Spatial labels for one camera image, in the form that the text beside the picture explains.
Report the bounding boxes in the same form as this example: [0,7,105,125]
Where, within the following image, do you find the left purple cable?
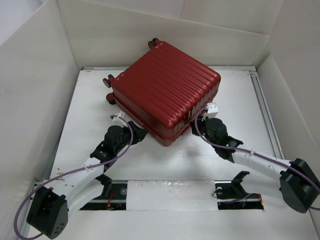
[13,113,135,240]

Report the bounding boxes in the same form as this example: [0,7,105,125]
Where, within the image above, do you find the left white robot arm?
[26,119,148,240]

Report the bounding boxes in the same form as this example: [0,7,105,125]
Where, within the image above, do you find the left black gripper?
[114,121,147,154]

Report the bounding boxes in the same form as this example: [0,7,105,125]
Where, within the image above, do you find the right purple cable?
[193,112,320,211]

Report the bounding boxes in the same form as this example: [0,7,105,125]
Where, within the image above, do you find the red hard-shell suitcase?
[102,38,221,147]

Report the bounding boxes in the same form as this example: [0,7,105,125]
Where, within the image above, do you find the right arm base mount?
[212,171,264,210]

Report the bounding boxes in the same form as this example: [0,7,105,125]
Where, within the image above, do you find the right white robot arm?
[190,116,320,213]

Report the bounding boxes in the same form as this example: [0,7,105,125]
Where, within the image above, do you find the purple cable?
[193,112,320,211]
[13,113,135,240]

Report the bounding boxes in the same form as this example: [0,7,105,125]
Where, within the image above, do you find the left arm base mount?
[80,181,128,211]

